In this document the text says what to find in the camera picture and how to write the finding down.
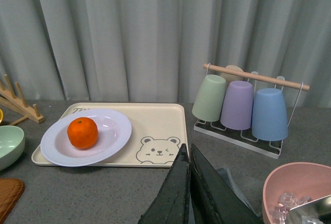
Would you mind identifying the beige bear tray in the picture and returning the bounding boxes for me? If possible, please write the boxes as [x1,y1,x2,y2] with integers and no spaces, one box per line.
[31,102,188,168]

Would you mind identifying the yellow mug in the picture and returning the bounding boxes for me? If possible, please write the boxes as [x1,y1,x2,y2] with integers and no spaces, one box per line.
[0,109,4,124]

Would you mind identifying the pink bowl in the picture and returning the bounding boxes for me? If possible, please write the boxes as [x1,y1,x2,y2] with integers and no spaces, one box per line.
[262,162,330,223]

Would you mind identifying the wooden dish rack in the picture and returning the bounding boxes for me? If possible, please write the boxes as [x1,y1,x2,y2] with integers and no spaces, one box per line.
[1,74,45,126]

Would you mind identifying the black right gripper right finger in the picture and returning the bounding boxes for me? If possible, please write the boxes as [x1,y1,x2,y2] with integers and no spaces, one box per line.
[190,144,263,223]

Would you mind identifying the light green bowl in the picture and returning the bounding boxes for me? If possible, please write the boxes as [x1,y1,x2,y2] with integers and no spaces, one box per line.
[1,125,25,171]

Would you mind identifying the white wire cup rack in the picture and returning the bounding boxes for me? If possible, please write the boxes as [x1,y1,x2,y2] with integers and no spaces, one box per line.
[193,64,310,159]

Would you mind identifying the white ridged plate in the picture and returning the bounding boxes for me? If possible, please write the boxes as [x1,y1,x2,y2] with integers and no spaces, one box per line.
[40,109,132,167]

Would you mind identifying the metal scoop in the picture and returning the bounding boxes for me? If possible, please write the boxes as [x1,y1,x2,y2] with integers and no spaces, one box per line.
[285,195,330,223]

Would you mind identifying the light green cup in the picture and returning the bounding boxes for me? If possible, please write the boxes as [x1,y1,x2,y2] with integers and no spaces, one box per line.
[192,74,226,122]

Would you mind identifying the blue cup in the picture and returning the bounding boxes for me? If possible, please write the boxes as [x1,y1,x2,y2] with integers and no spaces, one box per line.
[251,88,288,141]

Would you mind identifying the wooden cutting board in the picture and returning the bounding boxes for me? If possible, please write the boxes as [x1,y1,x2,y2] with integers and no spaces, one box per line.
[1,178,25,224]

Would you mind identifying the clear ice cubes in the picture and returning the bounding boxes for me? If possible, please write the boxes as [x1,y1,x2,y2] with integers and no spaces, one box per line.
[269,192,323,223]

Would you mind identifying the beige cup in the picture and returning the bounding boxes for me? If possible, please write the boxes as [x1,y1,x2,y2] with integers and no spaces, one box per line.
[219,65,245,86]

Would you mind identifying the grey curtain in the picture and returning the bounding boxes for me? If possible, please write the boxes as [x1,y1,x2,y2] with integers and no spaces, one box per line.
[1,0,330,107]

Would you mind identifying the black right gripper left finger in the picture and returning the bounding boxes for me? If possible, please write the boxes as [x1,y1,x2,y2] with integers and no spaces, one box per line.
[138,144,191,224]

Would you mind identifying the orange mandarin fruit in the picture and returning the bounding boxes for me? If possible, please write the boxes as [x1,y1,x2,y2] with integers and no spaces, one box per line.
[67,117,99,150]

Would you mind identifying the purple cup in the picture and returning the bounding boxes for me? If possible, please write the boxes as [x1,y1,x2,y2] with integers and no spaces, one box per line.
[220,81,253,130]

